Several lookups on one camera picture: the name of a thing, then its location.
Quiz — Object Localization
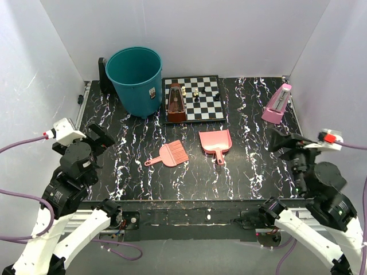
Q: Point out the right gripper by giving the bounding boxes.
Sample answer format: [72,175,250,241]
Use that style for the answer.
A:
[267,127,327,196]

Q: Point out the pink dustpan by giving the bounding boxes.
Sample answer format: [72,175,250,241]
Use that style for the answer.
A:
[199,129,232,166]

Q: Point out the pink hand brush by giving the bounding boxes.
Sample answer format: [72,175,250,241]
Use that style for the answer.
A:
[145,140,189,167]

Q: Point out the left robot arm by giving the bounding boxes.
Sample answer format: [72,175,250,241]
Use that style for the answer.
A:
[1,119,122,274]

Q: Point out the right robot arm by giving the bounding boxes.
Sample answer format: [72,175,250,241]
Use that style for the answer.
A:
[259,128,366,274]

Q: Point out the pink metronome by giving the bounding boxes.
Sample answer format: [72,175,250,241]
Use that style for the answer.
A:
[261,83,292,124]

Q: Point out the black metronome behind bucket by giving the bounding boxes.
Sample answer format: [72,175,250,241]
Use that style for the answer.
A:
[97,57,116,94]

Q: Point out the teal plastic bucket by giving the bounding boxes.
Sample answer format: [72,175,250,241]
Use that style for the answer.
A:
[106,47,163,119]

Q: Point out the brown wooden metronome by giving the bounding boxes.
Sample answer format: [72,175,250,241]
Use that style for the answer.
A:
[167,83,187,123]

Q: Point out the black and white chessboard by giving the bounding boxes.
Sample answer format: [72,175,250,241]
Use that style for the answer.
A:
[161,75,227,124]

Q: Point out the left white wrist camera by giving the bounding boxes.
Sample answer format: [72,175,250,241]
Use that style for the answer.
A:
[43,118,86,146]

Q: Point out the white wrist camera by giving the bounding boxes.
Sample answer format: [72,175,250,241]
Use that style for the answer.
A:
[43,118,86,146]
[303,129,343,152]

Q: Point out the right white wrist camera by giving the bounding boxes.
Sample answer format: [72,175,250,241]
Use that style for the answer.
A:
[303,129,343,152]

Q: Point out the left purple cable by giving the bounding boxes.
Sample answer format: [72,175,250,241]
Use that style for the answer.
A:
[0,134,143,261]

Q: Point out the purple cable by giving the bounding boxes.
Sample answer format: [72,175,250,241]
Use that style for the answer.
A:
[0,134,143,261]
[275,140,367,275]

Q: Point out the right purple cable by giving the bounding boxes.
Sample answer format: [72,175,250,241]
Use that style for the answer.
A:
[275,140,367,275]

